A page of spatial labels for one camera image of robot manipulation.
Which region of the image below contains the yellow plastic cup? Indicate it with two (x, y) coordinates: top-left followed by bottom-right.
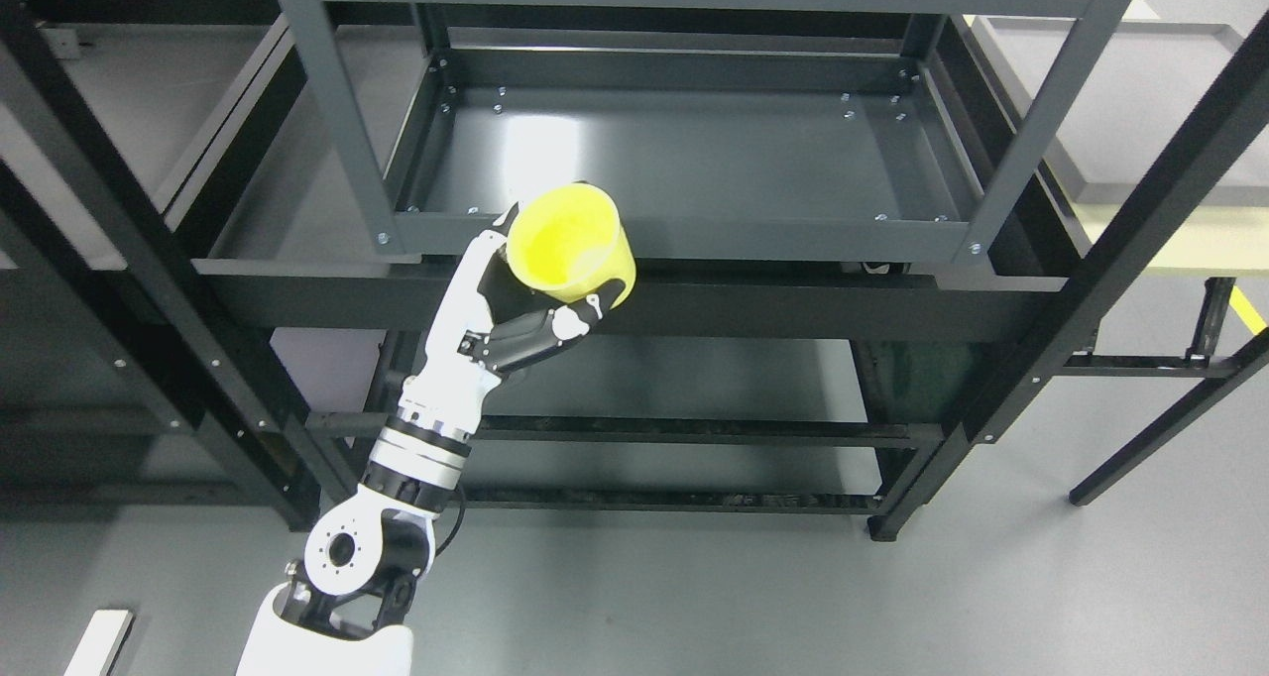
(505, 181), (637, 307)

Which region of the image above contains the black metal shelf rack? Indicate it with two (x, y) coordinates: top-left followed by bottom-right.
(3, 0), (1266, 542)

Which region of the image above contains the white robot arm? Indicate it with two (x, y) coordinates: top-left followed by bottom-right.
(236, 406), (480, 675)

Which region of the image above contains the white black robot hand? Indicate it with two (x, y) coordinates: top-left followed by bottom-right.
(393, 203), (632, 438)

